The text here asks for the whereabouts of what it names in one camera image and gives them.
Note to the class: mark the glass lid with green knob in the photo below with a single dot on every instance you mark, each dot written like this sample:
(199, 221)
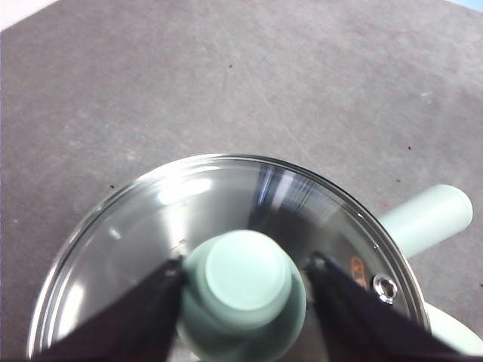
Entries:
(245, 271)

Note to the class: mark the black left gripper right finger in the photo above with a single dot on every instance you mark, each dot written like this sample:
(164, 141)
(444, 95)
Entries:
(354, 324)

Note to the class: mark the green breakfast maker base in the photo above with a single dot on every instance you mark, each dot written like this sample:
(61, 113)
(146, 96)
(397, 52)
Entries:
(456, 335)

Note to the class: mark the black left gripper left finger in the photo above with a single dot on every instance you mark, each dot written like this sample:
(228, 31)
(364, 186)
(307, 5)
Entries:
(139, 324)

